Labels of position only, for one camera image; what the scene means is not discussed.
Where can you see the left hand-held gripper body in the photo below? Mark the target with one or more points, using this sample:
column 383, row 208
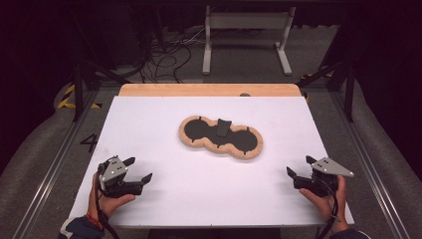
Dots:
column 112, row 172

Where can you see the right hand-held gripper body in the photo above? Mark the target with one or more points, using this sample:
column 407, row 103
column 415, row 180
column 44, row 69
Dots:
column 323, row 176

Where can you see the tan plush cover black lining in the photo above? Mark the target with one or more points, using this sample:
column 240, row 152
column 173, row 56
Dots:
column 220, row 137

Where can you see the person's right hand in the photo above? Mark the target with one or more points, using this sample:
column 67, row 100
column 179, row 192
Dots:
column 326, row 205

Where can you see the person's left hand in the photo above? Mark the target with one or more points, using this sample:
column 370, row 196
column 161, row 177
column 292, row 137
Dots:
column 111, row 204

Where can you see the white board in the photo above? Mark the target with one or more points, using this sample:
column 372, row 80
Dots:
column 199, row 192

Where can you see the wooden table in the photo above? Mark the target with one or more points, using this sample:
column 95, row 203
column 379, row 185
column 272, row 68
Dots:
column 185, row 90

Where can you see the dark round table grommet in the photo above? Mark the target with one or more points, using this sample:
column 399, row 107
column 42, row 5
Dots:
column 245, row 95

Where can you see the white metal stand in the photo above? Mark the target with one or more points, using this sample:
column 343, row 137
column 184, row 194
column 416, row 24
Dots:
column 247, row 20

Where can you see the aluminium rail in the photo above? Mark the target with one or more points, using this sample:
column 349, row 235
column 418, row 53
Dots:
column 49, row 172
column 375, row 179

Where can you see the black metal frame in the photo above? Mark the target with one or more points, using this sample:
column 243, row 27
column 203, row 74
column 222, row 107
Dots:
column 78, row 89
column 348, row 93

